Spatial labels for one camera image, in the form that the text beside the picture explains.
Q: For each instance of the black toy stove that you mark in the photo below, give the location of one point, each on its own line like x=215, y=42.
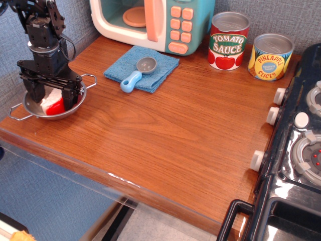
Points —
x=287, y=206

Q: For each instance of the tomato sauce can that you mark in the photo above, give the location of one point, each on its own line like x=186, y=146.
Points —
x=228, y=38

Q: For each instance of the white stove knob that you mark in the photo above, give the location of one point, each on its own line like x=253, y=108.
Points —
x=279, y=96
x=272, y=115
x=256, y=161

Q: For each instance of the white stove knob middle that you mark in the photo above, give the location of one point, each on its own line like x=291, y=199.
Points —
x=272, y=115

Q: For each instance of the white round stove button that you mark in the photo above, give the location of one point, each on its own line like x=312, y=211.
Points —
x=301, y=120

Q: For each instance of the red white toy apple slice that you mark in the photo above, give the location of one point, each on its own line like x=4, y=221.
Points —
x=53, y=104

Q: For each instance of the grey stove burner front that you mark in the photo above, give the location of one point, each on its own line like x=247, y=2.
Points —
x=305, y=156

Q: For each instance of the white stove knob bottom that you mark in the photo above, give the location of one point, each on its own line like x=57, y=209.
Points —
x=256, y=161

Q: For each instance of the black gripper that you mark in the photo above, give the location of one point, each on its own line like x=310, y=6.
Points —
x=50, y=67

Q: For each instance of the grey stove burner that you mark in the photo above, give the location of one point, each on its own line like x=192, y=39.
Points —
x=311, y=99
x=305, y=156

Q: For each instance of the pineapple slices can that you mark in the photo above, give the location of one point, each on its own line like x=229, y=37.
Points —
x=270, y=56

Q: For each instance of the orange microwave turntable plate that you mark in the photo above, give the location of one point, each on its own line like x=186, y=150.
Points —
x=135, y=17

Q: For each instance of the white stove knob top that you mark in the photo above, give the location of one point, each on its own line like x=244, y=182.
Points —
x=279, y=96

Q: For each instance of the black oven door handle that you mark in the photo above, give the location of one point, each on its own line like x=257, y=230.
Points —
x=236, y=206

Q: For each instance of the teal toy microwave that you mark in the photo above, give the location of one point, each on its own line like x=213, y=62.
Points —
x=175, y=27

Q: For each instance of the steel bowl with handles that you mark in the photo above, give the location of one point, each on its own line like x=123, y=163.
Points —
x=34, y=109

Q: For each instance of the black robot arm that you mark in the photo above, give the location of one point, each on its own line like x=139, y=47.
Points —
x=44, y=25

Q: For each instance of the blue folded cloth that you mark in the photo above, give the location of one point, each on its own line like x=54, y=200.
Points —
x=126, y=64

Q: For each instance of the grey stove burner rear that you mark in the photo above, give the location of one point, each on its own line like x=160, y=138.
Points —
x=311, y=99

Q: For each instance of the blue grey toy scoop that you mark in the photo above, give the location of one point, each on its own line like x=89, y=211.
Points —
x=145, y=65

